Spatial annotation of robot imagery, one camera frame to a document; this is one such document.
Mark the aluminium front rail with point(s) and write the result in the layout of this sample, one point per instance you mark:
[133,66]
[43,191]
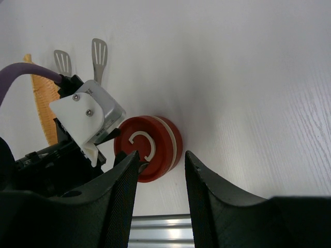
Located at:
[161,231]

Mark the steel serving tongs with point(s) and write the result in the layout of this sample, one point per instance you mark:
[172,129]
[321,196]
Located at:
[99,60]

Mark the red round lid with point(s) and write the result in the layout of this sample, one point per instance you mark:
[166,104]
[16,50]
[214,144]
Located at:
[157,140]

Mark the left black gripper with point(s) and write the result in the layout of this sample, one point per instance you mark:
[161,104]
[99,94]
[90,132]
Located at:
[55,170]

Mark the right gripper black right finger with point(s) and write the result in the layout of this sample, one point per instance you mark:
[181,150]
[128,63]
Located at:
[224,215]

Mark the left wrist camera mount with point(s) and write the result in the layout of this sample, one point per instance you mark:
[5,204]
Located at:
[89,115]

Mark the orange leaf-shaped plate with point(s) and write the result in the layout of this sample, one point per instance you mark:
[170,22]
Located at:
[45,92]

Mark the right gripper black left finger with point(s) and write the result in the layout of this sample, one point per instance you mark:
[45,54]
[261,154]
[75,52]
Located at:
[96,214]

